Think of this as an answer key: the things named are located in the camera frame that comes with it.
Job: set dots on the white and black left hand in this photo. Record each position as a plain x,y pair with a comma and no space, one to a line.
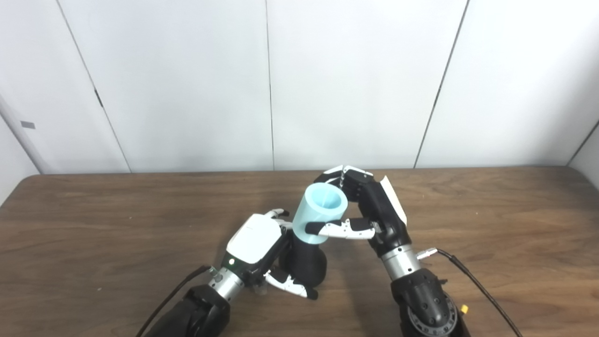
252,238

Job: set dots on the small gray wall label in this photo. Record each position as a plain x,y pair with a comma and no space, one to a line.
28,125

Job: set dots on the black wall panel hinge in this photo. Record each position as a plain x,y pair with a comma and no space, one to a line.
98,98

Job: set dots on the black funnel-shaped nozzle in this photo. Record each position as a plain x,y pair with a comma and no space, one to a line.
309,264

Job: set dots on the white and black right hand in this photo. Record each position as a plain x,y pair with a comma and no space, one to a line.
381,210

